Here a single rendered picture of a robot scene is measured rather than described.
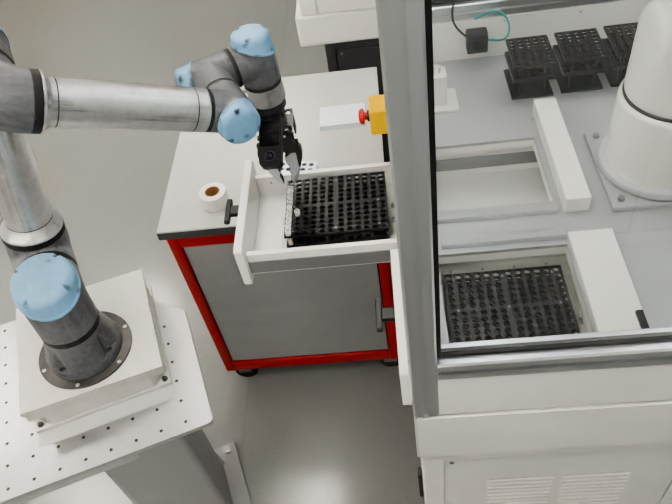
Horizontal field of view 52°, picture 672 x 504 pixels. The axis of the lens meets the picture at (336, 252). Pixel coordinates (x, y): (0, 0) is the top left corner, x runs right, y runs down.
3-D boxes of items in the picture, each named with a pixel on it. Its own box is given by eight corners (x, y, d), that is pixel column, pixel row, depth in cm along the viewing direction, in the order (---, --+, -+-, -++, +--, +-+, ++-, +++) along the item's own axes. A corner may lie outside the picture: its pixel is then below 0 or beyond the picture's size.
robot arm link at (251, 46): (218, 31, 128) (260, 15, 129) (234, 81, 136) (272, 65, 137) (233, 49, 123) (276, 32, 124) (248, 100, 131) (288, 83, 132)
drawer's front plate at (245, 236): (245, 286, 148) (232, 252, 140) (255, 193, 167) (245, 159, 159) (253, 285, 148) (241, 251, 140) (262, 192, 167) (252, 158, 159)
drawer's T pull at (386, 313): (377, 334, 125) (376, 329, 124) (375, 301, 130) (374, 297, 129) (396, 332, 125) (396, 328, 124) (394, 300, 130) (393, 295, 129)
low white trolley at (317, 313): (229, 388, 227) (155, 232, 171) (245, 249, 268) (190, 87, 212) (404, 376, 222) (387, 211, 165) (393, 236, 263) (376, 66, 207)
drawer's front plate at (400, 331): (403, 406, 124) (399, 374, 116) (393, 282, 143) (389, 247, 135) (412, 406, 124) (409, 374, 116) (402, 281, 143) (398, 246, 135)
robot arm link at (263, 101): (280, 90, 131) (239, 96, 132) (285, 110, 135) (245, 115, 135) (282, 68, 136) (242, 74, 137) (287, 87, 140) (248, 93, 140)
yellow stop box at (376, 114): (369, 136, 173) (366, 112, 167) (368, 118, 178) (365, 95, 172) (389, 133, 172) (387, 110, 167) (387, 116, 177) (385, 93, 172)
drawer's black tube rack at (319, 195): (289, 256, 149) (283, 236, 145) (292, 200, 161) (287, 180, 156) (390, 247, 147) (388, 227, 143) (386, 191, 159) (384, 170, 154)
